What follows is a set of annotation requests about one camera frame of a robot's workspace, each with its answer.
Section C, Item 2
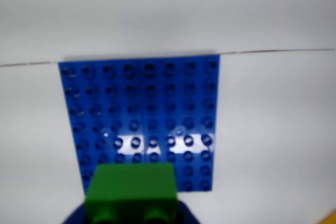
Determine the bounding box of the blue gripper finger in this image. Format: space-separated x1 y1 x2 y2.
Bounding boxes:
61 202 88 224
176 199 202 224

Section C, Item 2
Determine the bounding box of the green 2x2 building block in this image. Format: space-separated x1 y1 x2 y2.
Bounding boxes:
84 162 179 224

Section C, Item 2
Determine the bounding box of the yellow building block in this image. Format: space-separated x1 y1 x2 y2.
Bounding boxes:
320 209 336 224

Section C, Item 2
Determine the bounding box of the blue 8x8 studded baseplate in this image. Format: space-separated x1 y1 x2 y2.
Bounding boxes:
58 54 222 194

